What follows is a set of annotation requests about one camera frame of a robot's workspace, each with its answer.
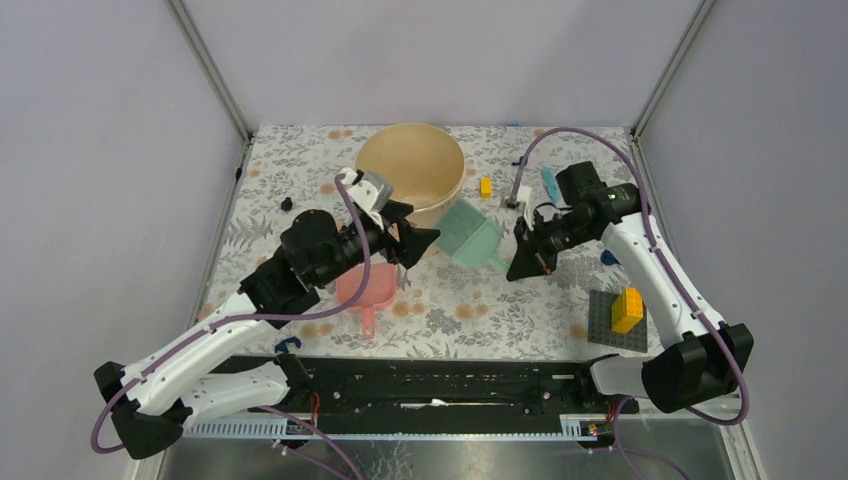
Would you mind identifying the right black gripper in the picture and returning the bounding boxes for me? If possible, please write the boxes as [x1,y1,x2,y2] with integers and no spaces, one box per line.
[507,211,594,281]

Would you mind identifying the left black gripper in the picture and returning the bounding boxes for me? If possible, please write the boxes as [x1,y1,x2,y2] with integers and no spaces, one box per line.
[315,200,442,287]

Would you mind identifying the green hand brush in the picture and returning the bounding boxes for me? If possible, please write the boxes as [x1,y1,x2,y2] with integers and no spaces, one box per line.
[435,199,508,273]

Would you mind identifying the pink plastic dustpan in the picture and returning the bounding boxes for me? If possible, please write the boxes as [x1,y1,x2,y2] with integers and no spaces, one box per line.
[335,263,397,339]

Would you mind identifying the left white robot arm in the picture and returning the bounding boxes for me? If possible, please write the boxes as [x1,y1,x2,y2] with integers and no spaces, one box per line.
[89,201,440,459]

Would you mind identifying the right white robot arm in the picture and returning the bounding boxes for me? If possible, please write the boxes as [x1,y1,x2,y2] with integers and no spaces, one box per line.
[506,162,754,413]

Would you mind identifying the beige plastic bucket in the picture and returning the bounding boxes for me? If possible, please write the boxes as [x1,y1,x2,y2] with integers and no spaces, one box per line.
[355,123,466,228]

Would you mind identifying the teal paper scrap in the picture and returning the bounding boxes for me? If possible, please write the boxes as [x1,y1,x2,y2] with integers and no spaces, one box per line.
[540,167,563,207]

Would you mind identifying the small yellow block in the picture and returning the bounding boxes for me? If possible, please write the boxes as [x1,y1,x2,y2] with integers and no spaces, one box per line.
[479,177,493,199]

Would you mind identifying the floral table cloth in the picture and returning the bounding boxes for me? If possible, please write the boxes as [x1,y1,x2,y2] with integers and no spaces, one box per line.
[192,124,664,362]

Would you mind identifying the grey lego baseplate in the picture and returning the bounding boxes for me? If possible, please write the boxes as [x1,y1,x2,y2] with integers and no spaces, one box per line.
[587,290,648,353]

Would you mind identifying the yellow lego brick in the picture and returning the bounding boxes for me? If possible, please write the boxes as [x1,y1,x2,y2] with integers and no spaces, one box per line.
[610,287,645,334]

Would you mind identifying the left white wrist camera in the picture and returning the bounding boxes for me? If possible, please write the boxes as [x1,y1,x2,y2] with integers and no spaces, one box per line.
[338,167,393,213]

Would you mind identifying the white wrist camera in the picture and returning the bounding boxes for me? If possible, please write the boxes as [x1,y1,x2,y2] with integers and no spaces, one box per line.
[503,185,533,230]
[338,167,393,213]

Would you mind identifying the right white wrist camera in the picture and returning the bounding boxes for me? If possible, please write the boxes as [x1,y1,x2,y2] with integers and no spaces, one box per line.
[503,185,533,230]

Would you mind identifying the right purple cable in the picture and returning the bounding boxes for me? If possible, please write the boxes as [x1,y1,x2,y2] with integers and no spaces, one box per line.
[506,127,751,480]

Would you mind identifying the purple cable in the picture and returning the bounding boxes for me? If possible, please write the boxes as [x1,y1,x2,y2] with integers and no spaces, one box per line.
[506,127,751,480]
[90,173,374,480]

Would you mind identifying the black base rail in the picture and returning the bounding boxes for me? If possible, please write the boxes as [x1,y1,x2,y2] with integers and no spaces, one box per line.
[228,355,641,439]

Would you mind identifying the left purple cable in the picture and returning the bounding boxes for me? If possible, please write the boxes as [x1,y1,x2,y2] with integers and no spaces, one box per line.
[90,173,374,480]

